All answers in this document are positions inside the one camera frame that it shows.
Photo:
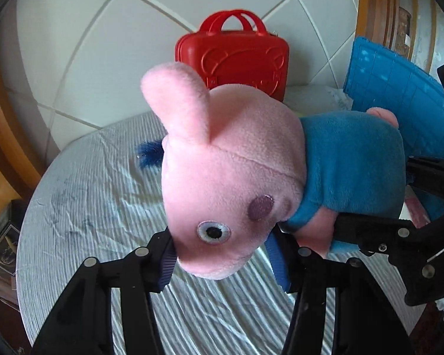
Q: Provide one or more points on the pink pig plush blue shirt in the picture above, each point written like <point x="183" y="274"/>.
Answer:
<point x="236" y="155"/>

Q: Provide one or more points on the wooden frame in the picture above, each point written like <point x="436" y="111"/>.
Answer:
<point x="7" y="125"/>
<point x="377" y="3"/>

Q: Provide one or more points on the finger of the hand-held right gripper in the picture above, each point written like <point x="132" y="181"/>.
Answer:
<point x="436" y="177"/>
<point x="373" y="233"/>

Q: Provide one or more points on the red plastic toy case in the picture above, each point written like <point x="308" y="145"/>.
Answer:
<point x="244" y="59"/>

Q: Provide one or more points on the blue fluffy tuft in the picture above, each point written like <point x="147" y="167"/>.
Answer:
<point x="148" y="155"/>

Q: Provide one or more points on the dark printed box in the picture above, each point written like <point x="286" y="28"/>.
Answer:
<point x="3" y="244"/>

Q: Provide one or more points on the blue plastic crate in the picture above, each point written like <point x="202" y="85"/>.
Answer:
<point x="392" y="81"/>

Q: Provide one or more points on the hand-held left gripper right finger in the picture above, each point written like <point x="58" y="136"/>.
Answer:
<point x="279" y="262"/>

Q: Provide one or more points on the pink flat item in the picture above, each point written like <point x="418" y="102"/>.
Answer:
<point x="416" y="210"/>

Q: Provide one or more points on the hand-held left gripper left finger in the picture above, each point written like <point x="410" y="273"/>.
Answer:
<point x="169" y="262"/>

